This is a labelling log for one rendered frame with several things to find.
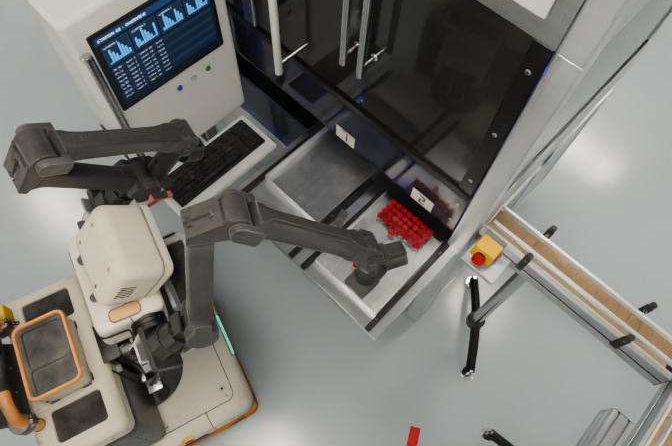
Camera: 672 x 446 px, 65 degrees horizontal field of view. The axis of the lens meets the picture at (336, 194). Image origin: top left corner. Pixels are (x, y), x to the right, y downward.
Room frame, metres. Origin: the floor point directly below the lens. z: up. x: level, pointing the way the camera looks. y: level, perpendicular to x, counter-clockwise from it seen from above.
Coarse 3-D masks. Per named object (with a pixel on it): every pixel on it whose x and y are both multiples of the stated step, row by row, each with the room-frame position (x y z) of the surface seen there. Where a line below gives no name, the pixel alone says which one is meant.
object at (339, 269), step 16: (384, 192) 0.87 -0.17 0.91; (368, 208) 0.80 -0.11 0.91; (352, 224) 0.74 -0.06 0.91; (368, 224) 0.76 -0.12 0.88; (384, 240) 0.70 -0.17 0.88; (432, 240) 0.72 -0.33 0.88; (320, 256) 0.62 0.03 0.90; (336, 256) 0.63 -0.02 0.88; (416, 256) 0.66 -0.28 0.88; (336, 272) 0.58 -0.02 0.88; (400, 272) 0.60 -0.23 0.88; (384, 288) 0.54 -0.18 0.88; (400, 288) 0.53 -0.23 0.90; (368, 304) 0.48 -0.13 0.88; (384, 304) 0.48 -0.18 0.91
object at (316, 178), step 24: (312, 144) 1.06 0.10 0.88; (336, 144) 1.07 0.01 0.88; (288, 168) 0.95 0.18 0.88; (312, 168) 0.96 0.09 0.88; (336, 168) 0.97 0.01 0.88; (360, 168) 0.98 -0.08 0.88; (288, 192) 0.86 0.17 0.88; (312, 192) 0.86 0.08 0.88; (336, 192) 0.87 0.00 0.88; (312, 216) 0.77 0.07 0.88
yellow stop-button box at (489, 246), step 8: (488, 232) 0.69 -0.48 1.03; (480, 240) 0.66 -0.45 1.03; (488, 240) 0.67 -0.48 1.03; (496, 240) 0.67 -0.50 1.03; (472, 248) 0.65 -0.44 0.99; (480, 248) 0.64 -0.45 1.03; (488, 248) 0.64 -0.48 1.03; (496, 248) 0.64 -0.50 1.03; (488, 256) 0.62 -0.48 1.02; (496, 256) 0.62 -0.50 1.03; (488, 264) 0.61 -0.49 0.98
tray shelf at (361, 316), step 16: (320, 128) 1.14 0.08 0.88; (272, 160) 0.98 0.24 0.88; (256, 176) 0.91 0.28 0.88; (384, 176) 0.95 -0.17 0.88; (256, 192) 0.85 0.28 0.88; (272, 192) 0.85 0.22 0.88; (368, 192) 0.88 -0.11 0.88; (400, 192) 0.89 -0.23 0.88; (272, 208) 0.79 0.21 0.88; (288, 208) 0.80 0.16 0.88; (352, 208) 0.82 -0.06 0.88; (416, 208) 0.83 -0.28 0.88; (432, 224) 0.78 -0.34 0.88; (288, 256) 0.62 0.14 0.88; (304, 256) 0.63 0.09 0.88; (448, 256) 0.66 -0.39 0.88; (304, 272) 0.57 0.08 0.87; (320, 272) 0.58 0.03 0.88; (416, 272) 0.60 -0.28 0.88; (432, 272) 0.60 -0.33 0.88; (320, 288) 0.53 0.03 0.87; (336, 288) 0.53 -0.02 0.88; (416, 288) 0.55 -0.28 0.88; (352, 304) 0.48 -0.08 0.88; (400, 304) 0.49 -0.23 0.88; (368, 320) 0.43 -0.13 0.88; (384, 320) 0.44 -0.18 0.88
